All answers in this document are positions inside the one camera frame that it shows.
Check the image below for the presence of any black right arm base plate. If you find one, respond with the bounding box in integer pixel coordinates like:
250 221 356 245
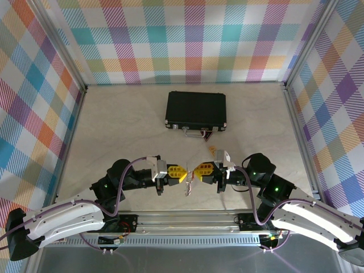
237 212 274 231

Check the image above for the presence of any aluminium table side rail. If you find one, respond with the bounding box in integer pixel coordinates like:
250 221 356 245
281 82 339 211
48 86 89 214

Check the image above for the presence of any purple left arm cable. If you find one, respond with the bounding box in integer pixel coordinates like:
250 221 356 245
0 156 150 253

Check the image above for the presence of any silver metal keyring holder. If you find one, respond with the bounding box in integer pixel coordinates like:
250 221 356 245
183 161 197 197

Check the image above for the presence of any grey metal plate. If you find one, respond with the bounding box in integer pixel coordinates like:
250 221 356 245
36 244 345 273

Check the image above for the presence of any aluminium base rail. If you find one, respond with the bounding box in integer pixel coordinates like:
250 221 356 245
96 210 274 237

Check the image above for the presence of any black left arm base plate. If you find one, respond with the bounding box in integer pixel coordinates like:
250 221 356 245
113 213 139 233

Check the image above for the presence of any black hard case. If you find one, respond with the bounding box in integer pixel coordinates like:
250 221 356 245
164 90 228 139

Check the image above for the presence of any perforated metal cable tray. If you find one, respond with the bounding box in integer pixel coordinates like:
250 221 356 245
65 235 262 247

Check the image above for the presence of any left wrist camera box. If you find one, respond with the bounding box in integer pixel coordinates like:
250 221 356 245
146 155 168 183

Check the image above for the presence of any small wired power connector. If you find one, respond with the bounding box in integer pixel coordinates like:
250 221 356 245
98 234 126 247
260 232 284 242

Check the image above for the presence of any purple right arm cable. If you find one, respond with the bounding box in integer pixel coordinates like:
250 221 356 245
233 166 364 254

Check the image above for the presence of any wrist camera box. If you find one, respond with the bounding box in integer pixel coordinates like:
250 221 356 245
146 155 168 183
214 149 235 173

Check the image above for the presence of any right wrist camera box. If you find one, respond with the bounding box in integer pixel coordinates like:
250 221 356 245
214 149 235 173

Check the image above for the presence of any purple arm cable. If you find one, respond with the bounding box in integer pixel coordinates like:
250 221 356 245
0 156 150 253
233 166 364 254

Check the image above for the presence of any aluminium corner post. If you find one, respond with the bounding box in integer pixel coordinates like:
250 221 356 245
283 0 341 90
27 0 89 93

